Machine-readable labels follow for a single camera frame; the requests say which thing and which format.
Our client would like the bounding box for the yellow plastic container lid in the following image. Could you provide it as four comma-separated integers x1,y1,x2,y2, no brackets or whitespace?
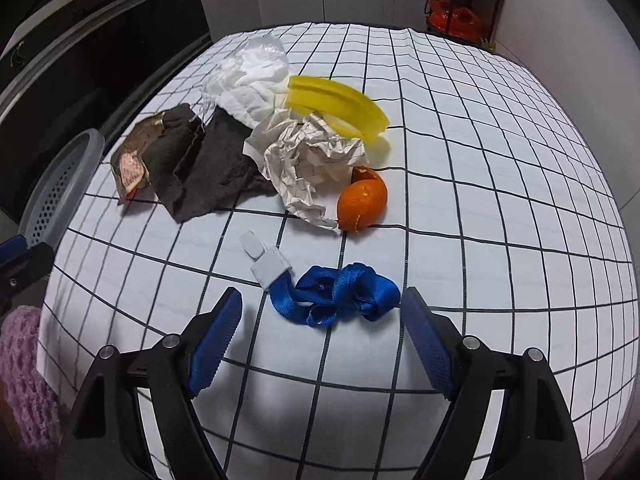
286,75,391,147

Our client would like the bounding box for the small white plastic piece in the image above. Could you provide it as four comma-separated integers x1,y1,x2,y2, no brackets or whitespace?
250,246,293,291
241,230,267,262

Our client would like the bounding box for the grey perforated plastic basket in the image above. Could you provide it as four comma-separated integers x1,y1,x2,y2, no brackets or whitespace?
19,128,106,248

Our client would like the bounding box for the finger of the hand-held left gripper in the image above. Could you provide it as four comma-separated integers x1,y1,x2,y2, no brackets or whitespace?
0,234,56,317

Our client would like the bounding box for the blue woven strap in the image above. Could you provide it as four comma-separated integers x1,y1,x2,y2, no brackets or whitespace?
270,262,402,328

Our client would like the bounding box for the white black-grid tablecloth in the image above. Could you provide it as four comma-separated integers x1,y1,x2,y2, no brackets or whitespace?
37,22,628,480

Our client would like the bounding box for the black counter unit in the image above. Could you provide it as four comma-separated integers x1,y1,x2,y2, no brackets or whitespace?
0,0,213,221

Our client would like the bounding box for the dark grey cloth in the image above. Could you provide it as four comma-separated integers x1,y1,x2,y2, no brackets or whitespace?
145,103,278,223

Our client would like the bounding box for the black metal shelf rack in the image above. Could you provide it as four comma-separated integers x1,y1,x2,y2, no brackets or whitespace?
426,0,506,47

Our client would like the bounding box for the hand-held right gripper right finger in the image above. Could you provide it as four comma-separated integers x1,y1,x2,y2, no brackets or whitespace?
400,286,586,480

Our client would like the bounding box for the brown paper wrapper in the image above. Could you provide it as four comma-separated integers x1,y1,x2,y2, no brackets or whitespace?
111,112,168,203

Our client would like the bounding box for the purple fuzzy cloth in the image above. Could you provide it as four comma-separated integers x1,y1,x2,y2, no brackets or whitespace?
0,306,67,463

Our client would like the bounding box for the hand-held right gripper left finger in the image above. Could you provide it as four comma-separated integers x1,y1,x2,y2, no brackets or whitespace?
55,287,243,480

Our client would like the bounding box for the white lined paper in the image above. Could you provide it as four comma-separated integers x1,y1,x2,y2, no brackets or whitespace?
243,110,368,231

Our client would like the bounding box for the orange peel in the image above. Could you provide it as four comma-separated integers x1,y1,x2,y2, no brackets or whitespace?
336,165,388,235

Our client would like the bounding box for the clear plastic bag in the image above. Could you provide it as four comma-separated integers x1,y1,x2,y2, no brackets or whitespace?
220,30,290,68

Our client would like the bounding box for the white tissue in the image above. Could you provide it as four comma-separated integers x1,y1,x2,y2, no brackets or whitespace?
202,52,292,128

